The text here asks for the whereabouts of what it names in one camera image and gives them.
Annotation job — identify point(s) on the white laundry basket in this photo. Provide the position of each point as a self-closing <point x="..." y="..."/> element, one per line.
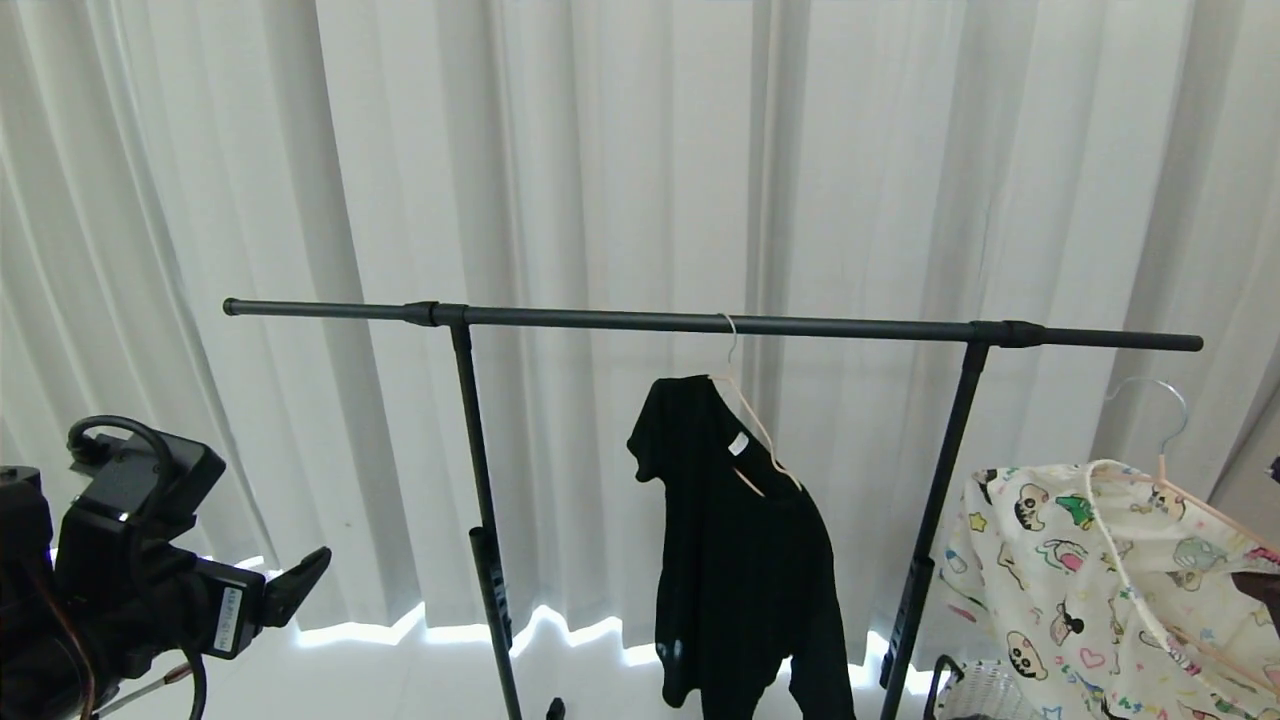
<point x="980" y="690"/>

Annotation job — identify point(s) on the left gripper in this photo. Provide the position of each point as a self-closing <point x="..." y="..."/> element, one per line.
<point x="235" y="610"/>

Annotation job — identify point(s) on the cream printed garment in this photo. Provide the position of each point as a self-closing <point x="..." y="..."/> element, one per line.
<point x="1080" y="600"/>

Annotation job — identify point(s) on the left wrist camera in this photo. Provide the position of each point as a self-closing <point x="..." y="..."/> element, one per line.
<point x="140" y="490"/>

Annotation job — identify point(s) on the black garment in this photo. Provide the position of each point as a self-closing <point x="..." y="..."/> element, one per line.
<point x="740" y="580"/>

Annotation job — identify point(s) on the white curtain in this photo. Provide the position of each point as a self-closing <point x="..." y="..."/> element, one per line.
<point x="600" y="150"/>

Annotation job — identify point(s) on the pink clothes hanger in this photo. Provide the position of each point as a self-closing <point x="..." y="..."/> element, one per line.
<point x="750" y="420"/>
<point x="1162" y="465"/>

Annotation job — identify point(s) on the black clothes rack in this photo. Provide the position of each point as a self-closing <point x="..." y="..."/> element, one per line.
<point x="700" y="322"/>

